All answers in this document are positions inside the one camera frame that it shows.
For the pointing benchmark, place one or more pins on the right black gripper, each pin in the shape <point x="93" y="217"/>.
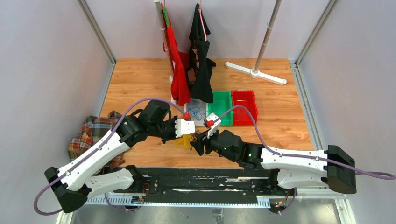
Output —
<point x="202" y="140"/>

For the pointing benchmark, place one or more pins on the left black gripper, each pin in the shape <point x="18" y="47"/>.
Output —
<point x="173" y="136"/>

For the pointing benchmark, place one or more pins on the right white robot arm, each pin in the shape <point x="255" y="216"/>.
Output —
<point x="288" y="168"/>

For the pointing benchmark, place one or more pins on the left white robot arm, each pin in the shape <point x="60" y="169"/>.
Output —
<point x="76" y="183"/>

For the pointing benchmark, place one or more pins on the white plastic bin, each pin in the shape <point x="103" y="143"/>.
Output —
<point x="197" y="110"/>

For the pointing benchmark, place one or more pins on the green plastic bin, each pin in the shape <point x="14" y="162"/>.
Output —
<point x="222" y="101"/>

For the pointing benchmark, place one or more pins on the red plastic bin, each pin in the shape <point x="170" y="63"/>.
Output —
<point x="246" y="99"/>

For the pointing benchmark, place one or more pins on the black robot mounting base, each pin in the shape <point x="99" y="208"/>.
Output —
<point x="207" y="186"/>

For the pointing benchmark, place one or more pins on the black hanging garment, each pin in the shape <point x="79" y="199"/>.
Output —
<point x="199" y="70"/>

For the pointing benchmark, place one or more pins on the red hanging shirt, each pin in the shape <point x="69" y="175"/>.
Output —
<point x="179" y="87"/>

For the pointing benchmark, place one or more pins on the plaid flannel shirt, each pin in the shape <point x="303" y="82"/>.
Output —
<point x="93" y="129"/>

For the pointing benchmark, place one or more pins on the white rack base foot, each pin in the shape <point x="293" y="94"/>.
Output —
<point x="255" y="74"/>

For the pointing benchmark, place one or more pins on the green clothes hanger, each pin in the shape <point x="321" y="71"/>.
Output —
<point x="166" y="17"/>

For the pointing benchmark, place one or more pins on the left metal rack pole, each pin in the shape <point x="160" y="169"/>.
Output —
<point x="164" y="33"/>

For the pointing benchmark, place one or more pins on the metal rack pole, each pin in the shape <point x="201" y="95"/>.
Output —
<point x="270" y="25"/>
<point x="164" y="33"/>

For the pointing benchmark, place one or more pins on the pink clothes hanger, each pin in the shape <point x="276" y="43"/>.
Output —
<point x="202" y="20"/>

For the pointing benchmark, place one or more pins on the right metal rack pole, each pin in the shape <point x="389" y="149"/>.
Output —
<point x="270" y="25"/>

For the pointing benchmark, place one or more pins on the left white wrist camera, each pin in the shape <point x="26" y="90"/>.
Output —
<point x="184" y="127"/>

